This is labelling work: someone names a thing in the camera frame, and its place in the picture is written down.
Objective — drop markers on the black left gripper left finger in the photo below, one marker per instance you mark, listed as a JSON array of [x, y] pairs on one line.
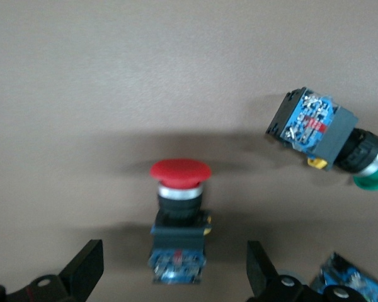
[[82, 270]]

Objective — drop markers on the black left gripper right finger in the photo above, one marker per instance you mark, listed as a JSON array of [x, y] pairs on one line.
[[261, 273]]

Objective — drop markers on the red mushroom push button switch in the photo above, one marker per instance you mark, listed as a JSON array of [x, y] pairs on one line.
[[179, 170]]

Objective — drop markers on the brown table cloth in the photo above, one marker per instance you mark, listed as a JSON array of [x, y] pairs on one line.
[[82, 94]]

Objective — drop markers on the green push button switch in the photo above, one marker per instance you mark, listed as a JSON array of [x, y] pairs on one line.
[[312, 126], [349, 273]]

